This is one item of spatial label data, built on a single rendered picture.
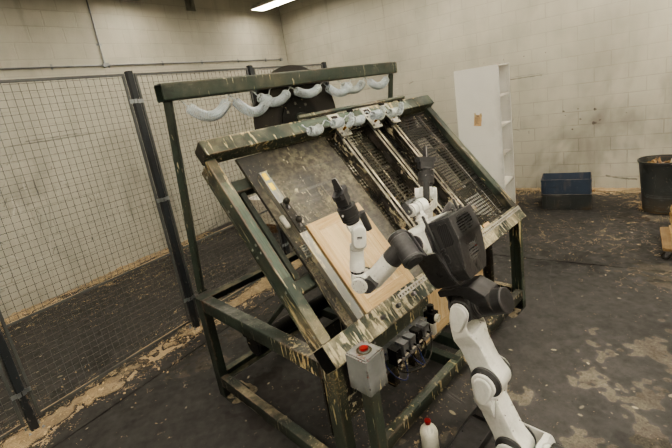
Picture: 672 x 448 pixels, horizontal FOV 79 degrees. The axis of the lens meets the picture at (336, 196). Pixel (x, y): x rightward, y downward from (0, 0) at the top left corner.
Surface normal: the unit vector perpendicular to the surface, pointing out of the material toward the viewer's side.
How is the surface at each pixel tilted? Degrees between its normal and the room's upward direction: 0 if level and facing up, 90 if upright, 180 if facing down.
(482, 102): 90
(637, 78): 90
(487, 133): 90
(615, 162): 90
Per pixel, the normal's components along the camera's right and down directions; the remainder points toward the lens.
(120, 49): 0.81, 0.02
